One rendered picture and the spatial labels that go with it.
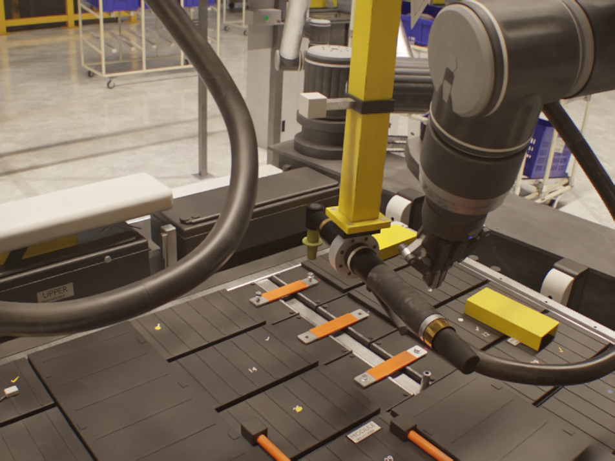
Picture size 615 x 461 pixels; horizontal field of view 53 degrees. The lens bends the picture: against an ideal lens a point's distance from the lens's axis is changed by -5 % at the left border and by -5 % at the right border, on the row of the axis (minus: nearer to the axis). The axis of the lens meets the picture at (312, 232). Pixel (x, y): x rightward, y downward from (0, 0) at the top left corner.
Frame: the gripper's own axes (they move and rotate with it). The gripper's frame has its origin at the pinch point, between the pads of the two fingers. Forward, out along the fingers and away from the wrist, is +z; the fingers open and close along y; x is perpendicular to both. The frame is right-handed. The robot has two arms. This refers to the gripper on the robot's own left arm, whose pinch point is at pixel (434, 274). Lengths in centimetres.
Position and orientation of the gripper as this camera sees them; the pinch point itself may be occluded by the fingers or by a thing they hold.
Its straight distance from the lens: 86.3
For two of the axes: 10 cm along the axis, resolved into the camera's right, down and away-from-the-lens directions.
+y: 9.0, -2.9, 3.2
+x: -4.2, -6.9, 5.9
